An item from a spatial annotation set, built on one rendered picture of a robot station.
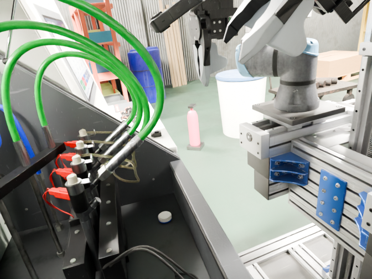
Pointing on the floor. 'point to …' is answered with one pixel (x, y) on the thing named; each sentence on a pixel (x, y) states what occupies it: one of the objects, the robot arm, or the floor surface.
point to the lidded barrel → (239, 99)
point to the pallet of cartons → (339, 65)
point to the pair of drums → (135, 61)
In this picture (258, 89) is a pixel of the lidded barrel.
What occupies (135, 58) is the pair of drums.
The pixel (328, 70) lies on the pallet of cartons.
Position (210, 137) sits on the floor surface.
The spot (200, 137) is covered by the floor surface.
